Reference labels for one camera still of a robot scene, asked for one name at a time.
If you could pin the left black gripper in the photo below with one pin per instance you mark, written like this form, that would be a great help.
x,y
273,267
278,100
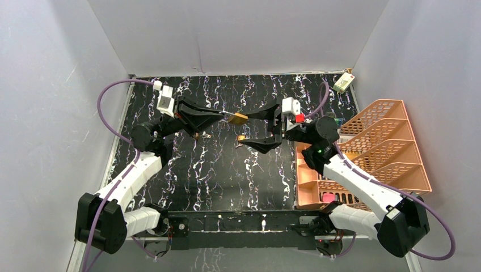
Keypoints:
x,y
180,116

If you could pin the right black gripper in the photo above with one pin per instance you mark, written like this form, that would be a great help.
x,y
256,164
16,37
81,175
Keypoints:
x,y
265,144

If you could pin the small brass padlock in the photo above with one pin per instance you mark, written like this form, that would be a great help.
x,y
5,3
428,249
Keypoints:
x,y
202,135
242,136

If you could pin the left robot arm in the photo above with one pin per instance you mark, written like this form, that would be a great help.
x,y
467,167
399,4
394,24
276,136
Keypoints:
x,y
102,218

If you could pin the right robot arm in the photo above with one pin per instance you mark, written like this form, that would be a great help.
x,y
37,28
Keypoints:
x,y
366,176

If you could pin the colored marker pack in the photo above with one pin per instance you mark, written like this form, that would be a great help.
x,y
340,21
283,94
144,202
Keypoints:
x,y
339,122

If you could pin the orange desk organizer tray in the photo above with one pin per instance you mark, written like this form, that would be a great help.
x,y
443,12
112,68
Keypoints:
x,y
311,185

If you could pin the pink eraser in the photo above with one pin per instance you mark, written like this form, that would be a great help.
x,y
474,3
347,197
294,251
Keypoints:
x,y
328,197

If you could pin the white box in corner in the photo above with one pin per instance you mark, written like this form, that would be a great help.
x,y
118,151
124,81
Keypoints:
x,y
343,82

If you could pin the orange mesh file rack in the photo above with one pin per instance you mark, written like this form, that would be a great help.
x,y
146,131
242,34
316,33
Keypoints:
x,y
383,145

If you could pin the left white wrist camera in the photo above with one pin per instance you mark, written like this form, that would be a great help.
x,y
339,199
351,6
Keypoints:
x,y
165,103

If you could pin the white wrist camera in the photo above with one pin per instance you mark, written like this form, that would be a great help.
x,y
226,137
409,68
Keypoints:
x,y
291,110
165,103

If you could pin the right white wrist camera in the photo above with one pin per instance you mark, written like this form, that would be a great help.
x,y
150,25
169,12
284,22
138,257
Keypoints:
x,y
291,110

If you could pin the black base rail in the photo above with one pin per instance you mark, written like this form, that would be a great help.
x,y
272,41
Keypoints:
x,y
300,229

